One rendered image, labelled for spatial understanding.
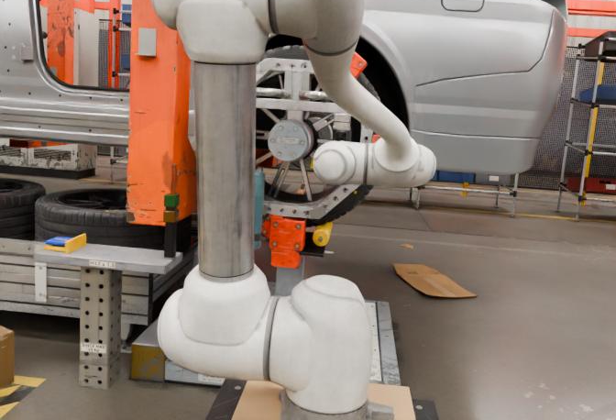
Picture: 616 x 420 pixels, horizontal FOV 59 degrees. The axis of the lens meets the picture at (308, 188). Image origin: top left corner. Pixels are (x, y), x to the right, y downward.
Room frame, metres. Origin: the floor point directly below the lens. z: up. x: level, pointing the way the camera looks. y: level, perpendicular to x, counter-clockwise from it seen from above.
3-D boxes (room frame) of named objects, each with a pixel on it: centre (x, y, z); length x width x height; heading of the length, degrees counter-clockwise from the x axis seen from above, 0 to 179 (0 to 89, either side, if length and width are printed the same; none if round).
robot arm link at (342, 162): (1.32, -0.07, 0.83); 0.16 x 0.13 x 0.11; 175
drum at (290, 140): (1.84, 0.07, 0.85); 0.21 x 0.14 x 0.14; 175
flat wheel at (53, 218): (2.40, 0.85, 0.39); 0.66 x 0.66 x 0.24
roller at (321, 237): (2.00, -0.07, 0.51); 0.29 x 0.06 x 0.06; 175
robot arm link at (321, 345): (0.97, -0.05, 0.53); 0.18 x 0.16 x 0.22; 84
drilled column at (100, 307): (1.73, 0.66, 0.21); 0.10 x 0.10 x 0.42; 85
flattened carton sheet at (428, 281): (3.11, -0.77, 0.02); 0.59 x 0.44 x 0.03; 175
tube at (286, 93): (1.80, 0.17, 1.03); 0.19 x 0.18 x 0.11; 175
